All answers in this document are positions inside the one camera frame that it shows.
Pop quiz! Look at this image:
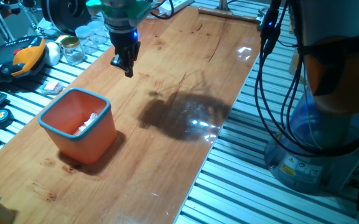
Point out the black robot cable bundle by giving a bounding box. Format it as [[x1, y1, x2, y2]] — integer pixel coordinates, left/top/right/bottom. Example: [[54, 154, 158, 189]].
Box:
[[150, 0, 359, 156]]

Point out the white power strip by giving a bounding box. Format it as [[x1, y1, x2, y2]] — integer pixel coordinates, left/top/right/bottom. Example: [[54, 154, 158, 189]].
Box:
[[159, 0, 195, 16]]

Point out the black round tape measure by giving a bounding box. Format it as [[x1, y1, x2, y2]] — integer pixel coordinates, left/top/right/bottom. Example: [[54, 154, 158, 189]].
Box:
[[0, 108, 14, 129]]

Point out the small clear wrapped packet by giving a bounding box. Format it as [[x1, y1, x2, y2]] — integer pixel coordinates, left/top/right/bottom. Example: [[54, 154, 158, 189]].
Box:
[[39, 80, 64, 96]]

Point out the glass jar gold lid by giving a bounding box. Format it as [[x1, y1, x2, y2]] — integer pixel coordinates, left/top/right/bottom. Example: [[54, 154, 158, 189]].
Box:
[[60, 35, 86, 65]]

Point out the white egg-shaped object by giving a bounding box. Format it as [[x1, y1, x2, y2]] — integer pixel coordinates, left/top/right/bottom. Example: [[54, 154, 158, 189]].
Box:
[[44, 41, 62, 67]]

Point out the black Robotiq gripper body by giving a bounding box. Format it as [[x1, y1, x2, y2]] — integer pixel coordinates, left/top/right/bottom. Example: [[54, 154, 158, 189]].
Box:
[[108, 29, 142, 58]]

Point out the orange wooden board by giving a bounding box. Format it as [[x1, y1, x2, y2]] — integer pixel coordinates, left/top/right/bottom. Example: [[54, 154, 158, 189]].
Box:
[[0, 6, 263, 224]]

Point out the orange trash can blue rim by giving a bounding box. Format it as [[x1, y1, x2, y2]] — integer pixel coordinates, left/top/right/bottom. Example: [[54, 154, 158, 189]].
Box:
[[37, 87, 118, 165]]

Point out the clear plastic jar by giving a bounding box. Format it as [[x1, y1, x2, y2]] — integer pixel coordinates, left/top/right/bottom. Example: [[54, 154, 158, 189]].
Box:
[[87, 20, 109, 47]]

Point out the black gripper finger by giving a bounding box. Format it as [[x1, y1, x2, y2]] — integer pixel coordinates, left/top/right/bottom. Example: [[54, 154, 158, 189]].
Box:
[[124, 53, 138, 78], [110, 55, 128, 70]]

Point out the wooden handle claw hammer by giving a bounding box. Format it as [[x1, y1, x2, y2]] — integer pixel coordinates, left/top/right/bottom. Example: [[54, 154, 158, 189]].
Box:
[[197, 6, 266, 30]]

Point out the clear jar white lid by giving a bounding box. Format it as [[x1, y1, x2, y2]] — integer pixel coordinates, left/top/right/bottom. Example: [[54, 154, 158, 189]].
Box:
[[75, 25, 93, 47]]

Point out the black orange teach pendant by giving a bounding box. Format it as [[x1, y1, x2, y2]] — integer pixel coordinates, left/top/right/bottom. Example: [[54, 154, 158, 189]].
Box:
[[0, 35, 47, 84]]

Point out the black filament spool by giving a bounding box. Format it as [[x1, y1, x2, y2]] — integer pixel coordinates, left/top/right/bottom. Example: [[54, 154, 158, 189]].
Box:
[[40, 0, 93, 35]]

